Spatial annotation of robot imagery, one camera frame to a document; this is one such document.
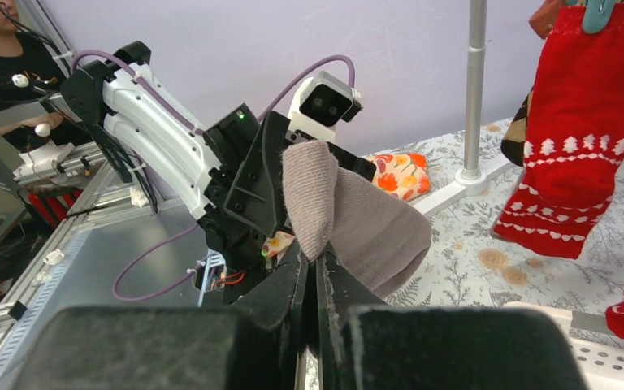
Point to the brown argyle sock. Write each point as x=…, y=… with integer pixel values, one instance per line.
x=512, y=144

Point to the white sock basket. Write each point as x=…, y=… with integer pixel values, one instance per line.
x=602, y=365

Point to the floral patterned table mat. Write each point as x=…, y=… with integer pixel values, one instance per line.
x=466, y=266

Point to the person in black shirt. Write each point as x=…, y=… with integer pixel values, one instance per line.
x=22, y=54

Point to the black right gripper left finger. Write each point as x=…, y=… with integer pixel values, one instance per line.
x=255, y=343

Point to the teal clothes clip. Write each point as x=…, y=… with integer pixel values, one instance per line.
x=596, y=15

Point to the orange floral cloth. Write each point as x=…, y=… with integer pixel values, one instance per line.
x=403, y=176

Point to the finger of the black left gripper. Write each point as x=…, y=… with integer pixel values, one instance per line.
x=348, y=168
x=256, y=195

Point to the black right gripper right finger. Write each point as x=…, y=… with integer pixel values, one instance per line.
x=366, y=344

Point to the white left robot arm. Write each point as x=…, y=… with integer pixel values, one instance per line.
x=118, y=95

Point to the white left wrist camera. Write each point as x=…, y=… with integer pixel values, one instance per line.
x=319, y=104

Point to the silver drying rack frame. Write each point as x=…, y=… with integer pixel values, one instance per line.
x=474, y=176

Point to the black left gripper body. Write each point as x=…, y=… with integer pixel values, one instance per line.
x=230, y=140

